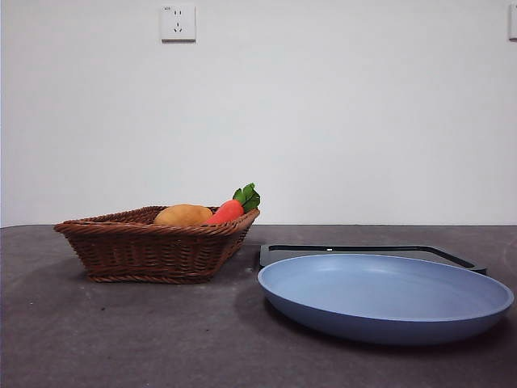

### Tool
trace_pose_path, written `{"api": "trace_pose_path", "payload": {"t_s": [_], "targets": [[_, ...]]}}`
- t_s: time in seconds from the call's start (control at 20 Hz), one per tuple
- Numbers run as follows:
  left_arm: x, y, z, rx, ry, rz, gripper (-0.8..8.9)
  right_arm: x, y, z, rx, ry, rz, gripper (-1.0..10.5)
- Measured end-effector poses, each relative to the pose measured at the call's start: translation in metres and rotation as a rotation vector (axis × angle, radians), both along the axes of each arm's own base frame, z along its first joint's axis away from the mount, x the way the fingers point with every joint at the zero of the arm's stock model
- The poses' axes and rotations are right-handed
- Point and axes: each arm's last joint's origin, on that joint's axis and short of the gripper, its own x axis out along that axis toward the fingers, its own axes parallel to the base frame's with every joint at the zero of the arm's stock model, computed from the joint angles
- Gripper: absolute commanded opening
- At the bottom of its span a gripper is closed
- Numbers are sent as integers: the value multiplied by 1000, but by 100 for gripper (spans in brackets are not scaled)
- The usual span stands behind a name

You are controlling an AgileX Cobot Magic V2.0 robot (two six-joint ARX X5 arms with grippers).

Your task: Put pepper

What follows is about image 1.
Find blue round plate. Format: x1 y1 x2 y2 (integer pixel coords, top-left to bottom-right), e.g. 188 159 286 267
257 253 515 346

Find orange toy carrot green leaves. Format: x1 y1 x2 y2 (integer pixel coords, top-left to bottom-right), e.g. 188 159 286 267
204 182 262 226

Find brown wicker basket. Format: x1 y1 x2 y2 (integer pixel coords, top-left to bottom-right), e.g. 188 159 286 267
53 205 261 284

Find black rectangular tray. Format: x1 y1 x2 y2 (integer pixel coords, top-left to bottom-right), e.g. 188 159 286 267
258 243 488 276

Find yellow-brown potato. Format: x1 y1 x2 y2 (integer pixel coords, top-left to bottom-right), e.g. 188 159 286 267
153 204 214 226

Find white wall socket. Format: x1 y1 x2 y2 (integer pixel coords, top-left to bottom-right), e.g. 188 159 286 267
161 3 197 43

